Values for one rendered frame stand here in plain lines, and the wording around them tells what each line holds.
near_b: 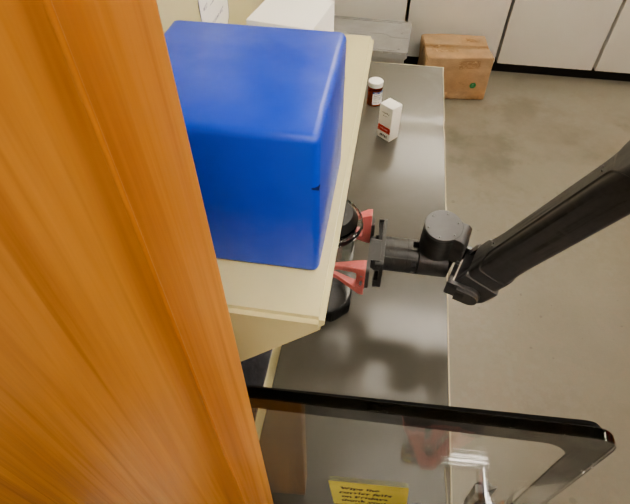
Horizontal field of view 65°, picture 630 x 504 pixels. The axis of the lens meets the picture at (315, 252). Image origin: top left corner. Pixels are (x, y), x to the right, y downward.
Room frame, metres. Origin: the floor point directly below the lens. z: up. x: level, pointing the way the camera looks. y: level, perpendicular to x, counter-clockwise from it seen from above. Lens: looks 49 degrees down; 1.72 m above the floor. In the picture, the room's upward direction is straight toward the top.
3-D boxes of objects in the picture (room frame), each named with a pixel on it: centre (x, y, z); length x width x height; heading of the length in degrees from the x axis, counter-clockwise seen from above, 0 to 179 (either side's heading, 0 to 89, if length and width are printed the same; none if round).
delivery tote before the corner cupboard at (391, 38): (3.00, -0.28, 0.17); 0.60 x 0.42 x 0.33; 79
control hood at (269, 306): (0.31, 0.03, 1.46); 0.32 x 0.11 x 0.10; 171
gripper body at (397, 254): (0.54, -0.13, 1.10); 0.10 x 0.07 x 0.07; 171
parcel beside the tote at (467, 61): (2.93, -0.87, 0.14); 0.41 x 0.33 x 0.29; 87
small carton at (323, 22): (0.37, 0.02, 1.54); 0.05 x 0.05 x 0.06; 71
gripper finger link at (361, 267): (0.52, -0.06, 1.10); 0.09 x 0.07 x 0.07; 81
